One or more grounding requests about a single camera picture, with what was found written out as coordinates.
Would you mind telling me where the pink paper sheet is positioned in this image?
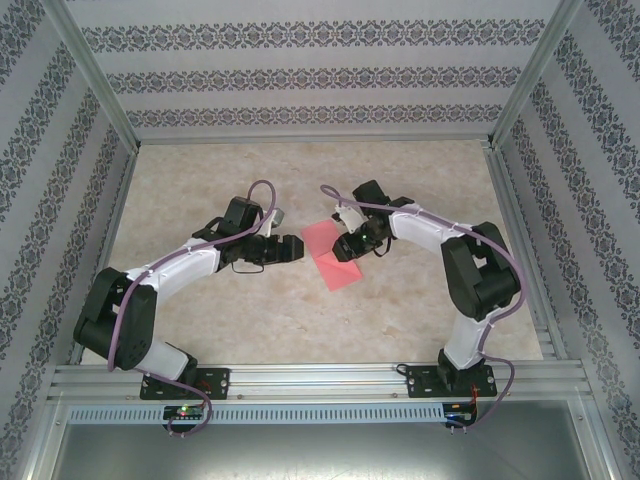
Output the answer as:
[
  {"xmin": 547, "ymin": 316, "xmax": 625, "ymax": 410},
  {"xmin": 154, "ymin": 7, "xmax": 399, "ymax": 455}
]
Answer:
[{"xmin": 301, "ymin": 219, "xmax": 365, "ymax": 291}]

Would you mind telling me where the grey sheet metal panel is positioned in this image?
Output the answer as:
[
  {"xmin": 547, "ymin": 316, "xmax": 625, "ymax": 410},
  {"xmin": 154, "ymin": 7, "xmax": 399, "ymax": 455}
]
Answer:
[{"xmin": 22, "ymin": 399, "xmax": 619, "ymax": 480}]

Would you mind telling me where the aluminium back rail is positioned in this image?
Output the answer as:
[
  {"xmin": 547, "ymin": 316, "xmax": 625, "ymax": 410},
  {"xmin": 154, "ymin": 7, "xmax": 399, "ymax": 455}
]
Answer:
[{"xmin": 137, "ymin": 137, "xmax": 494, "ymax": 148}]

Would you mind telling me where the aluminium mounting rail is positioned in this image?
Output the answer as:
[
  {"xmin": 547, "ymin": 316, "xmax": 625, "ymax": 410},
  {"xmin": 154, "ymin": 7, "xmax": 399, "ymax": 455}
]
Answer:
[{"xmin": 47, "ymin": 363, "xmax": 594, "ymax": 401}]

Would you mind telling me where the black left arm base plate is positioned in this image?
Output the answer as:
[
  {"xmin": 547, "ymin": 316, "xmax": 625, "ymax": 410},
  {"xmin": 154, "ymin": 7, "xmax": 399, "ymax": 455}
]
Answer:
[{"xmin": 139, "ymin": 367, "xmax": 232, "ymax": 401}]

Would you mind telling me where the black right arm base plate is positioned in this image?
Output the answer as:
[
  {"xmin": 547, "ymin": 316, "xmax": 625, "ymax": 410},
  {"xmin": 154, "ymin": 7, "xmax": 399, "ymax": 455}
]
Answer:
[{"xmin": 405, "ymin": 364, "xmax": 499, "ymax": 400}]

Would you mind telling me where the slotted grey cable duct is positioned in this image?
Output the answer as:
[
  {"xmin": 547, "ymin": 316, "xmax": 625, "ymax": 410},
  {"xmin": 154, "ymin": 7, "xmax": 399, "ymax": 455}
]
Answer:
[{"xmin": 67, "ymin": 402, "xmax": 479, "ymax": 425}]

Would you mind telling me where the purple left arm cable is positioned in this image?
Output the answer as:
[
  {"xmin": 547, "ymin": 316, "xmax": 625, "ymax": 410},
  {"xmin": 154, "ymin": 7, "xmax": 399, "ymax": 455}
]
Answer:
[{"xmin": 107, "ymin": 179, "xmax": 281, "ymax": 441}]

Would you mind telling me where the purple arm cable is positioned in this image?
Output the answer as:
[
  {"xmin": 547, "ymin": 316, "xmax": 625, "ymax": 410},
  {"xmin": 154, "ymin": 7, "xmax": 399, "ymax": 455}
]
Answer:
[
  {"xmin": 107, "ymin": 179, "xmax": 281, "ymax": 441},
  {"xmin": 319, "ymin": 184, "xmax": 529, "ymax": 436}
]

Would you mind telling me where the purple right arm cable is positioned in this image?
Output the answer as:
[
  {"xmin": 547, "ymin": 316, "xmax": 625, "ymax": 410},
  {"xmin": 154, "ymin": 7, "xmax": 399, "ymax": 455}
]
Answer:
[{"xmin": 319, "ymin": 184, "xmax": 529, "ymax": 436}]

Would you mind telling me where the aluminium frame post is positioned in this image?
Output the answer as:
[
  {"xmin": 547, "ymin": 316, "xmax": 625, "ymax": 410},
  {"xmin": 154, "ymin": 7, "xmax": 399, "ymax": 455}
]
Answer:
[
  {"xmin": 42, "ymin": 0, "xmax": 141, "ymax": 154},
  {"xmin": 484, "ymin": 0, "xmax": 586, "ymax": 149}
]

